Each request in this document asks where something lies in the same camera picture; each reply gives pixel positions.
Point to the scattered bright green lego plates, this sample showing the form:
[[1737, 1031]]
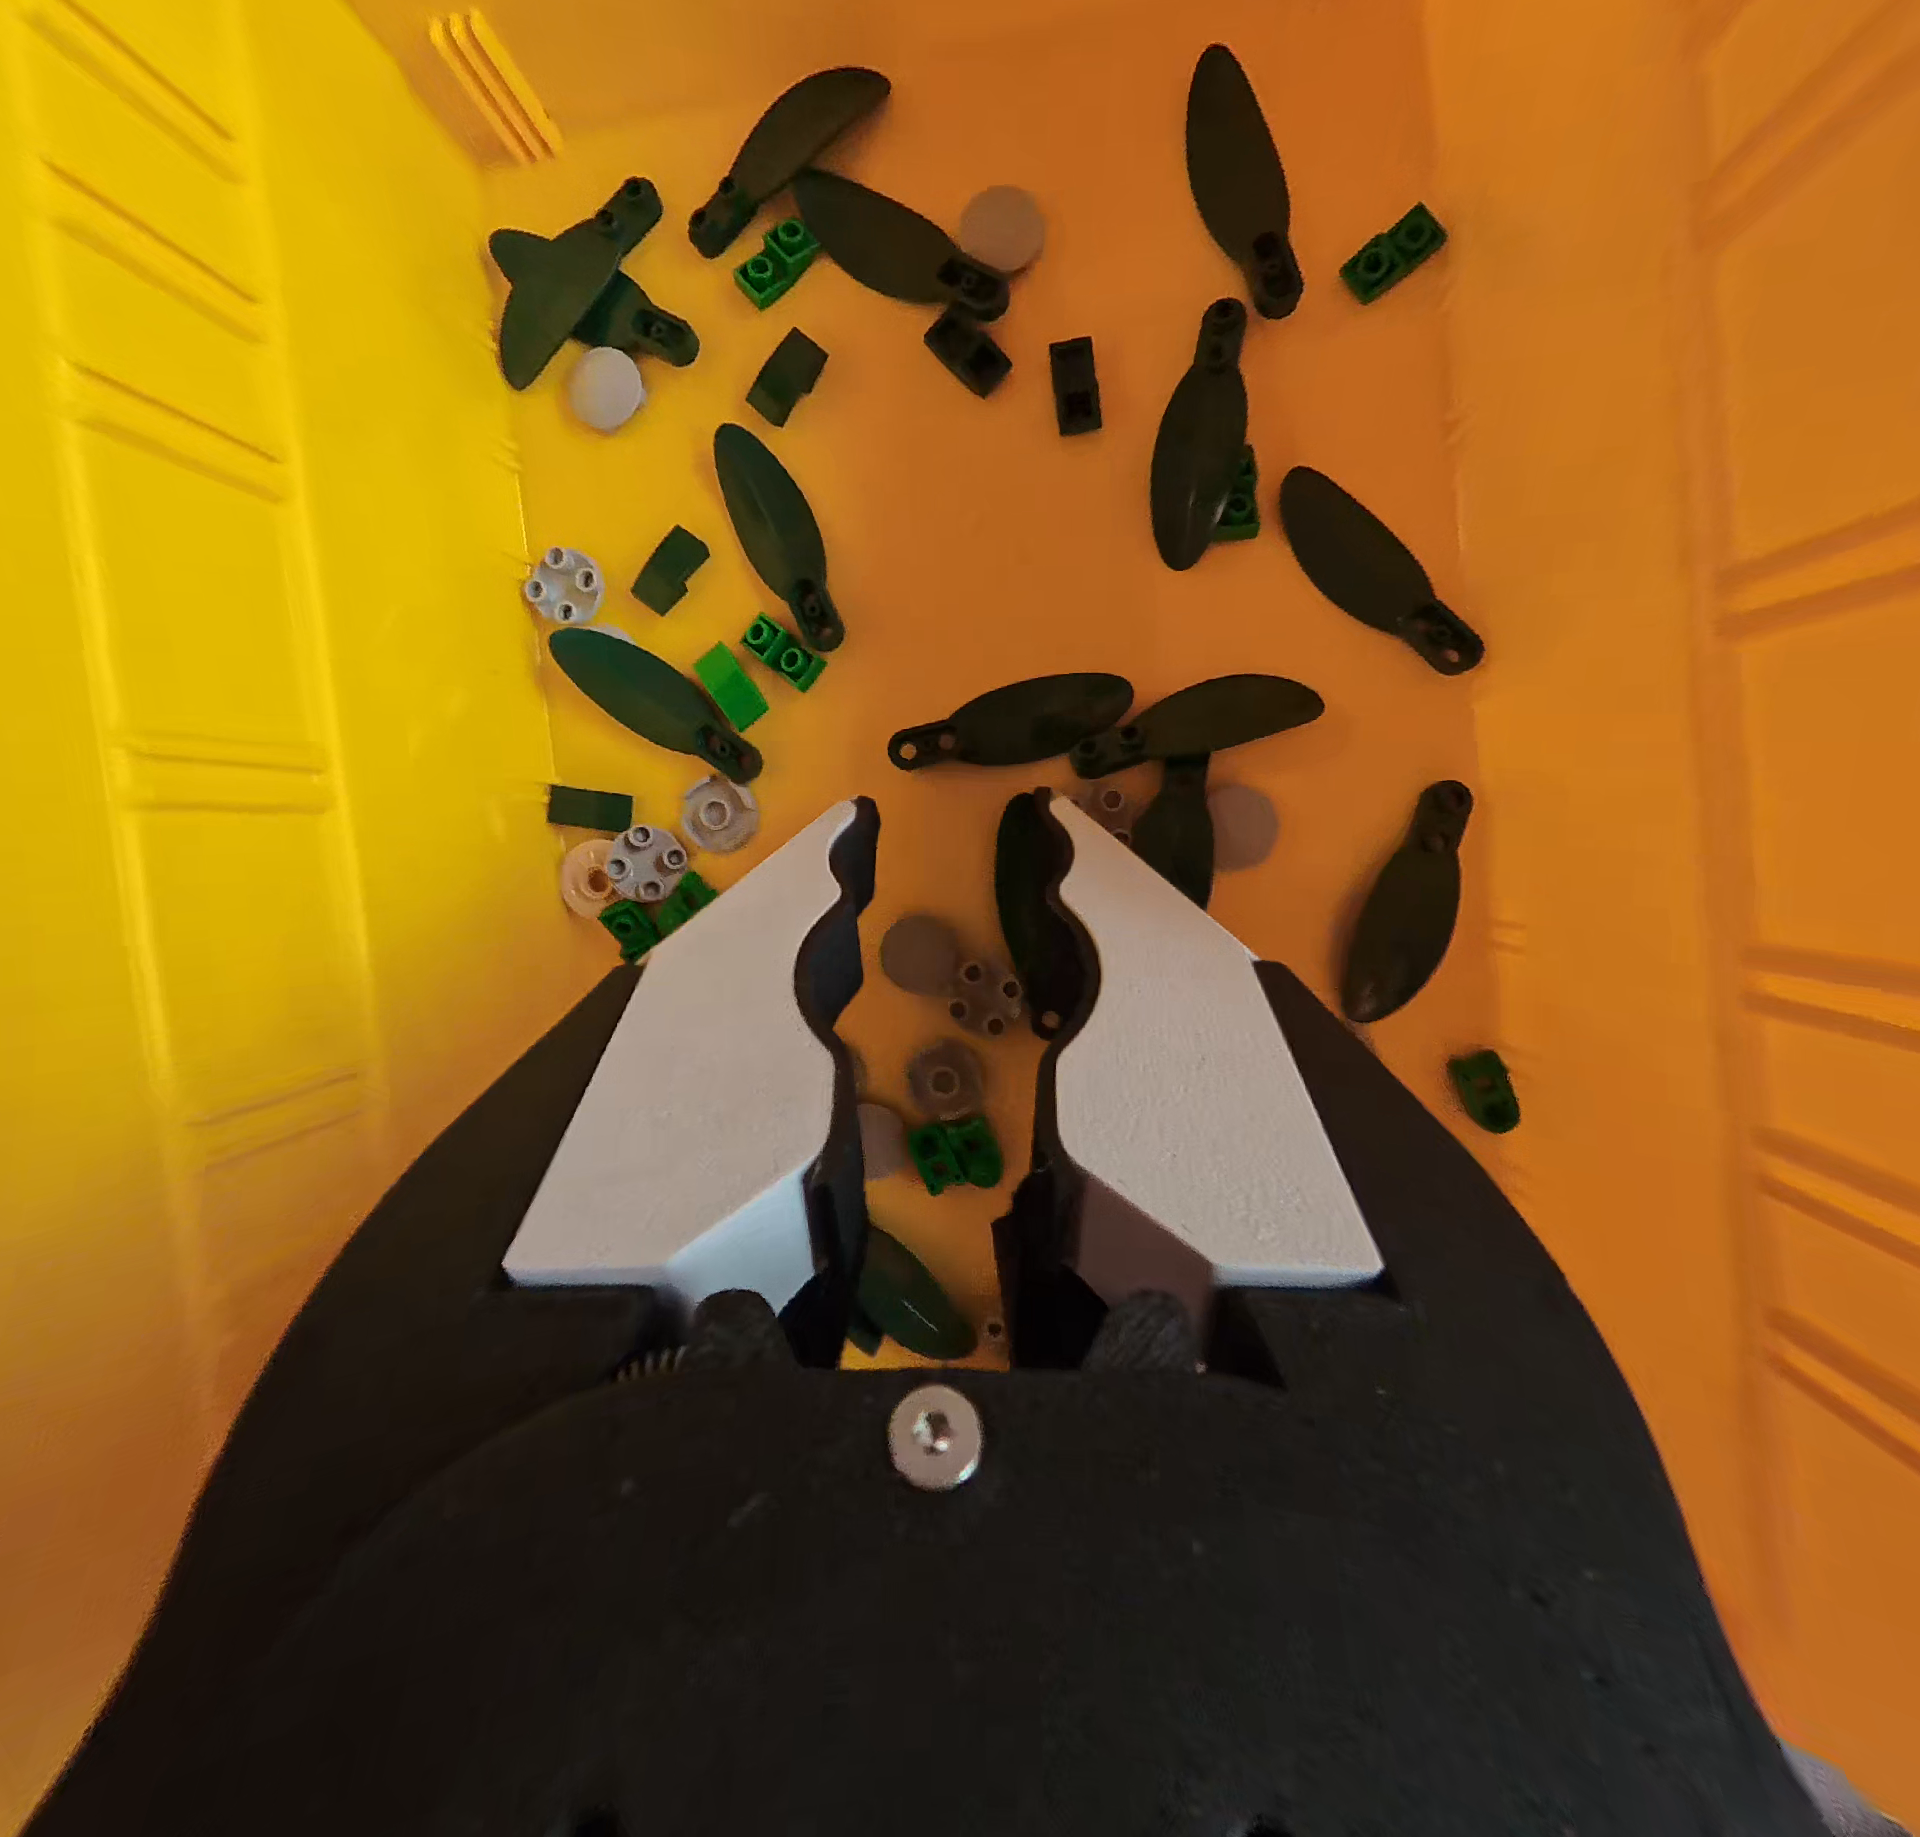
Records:
[[1392, 253]]

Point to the dark green lego leaf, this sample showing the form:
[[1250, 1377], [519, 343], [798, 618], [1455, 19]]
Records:
[[1011, 892]]

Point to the dark green lego slope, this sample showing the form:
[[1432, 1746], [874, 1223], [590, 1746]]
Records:
[[785, 375], [671, 570]]

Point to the dark green flat lego tile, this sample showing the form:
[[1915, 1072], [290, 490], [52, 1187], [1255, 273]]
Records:
[[587, 807]]

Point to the scattered grey round lego pieces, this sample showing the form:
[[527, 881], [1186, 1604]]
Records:
[[1001, 226]]

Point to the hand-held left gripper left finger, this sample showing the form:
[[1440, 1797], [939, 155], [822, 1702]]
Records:
[[690, 1085]]

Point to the dark green leaf pieces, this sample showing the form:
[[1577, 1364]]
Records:
[[1238, 157]]

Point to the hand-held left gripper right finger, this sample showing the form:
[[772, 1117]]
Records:
[[1198, 1085]]

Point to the yellow plastic bin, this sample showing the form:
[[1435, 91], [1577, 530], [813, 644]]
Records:
[[960, 548]]

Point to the small dark lego brick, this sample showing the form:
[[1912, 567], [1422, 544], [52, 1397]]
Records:
[[967, 349], [1074, 386]]

